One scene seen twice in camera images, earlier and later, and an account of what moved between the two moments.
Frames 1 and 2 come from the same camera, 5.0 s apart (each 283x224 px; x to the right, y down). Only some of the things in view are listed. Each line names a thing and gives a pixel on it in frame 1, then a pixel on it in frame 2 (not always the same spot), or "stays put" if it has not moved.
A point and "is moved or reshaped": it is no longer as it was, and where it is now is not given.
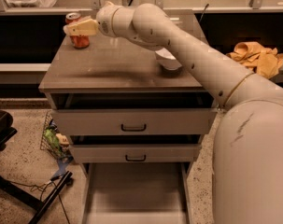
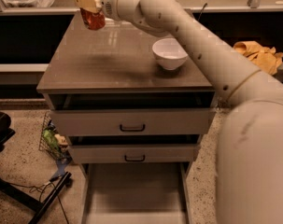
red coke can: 78,41 is moved or reshaped
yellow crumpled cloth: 262,61 stays put
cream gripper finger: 86,27 → 89,2
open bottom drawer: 137,193 stays put
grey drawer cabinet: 133,126 stays put
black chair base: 2,131 stays put
